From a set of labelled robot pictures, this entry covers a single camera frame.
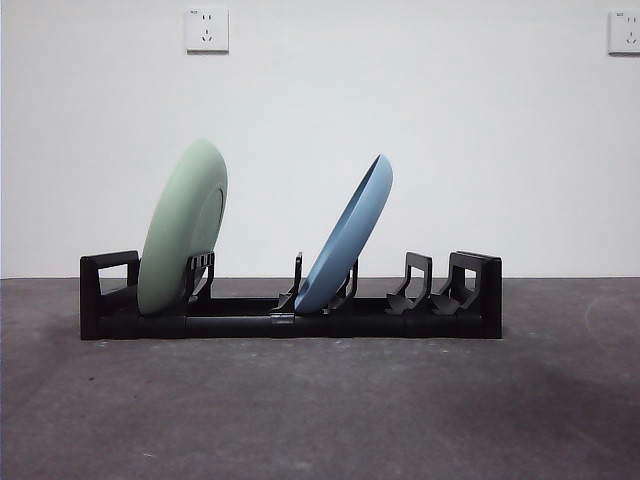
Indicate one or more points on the blue plate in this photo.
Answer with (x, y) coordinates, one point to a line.
(350, 230)

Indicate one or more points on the green plate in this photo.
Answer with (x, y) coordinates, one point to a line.
(180, 225)

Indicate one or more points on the white wall socket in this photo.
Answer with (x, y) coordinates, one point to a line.
(625, 32)
(208, 30)

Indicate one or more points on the black plate rack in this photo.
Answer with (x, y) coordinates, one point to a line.
(240, 325)

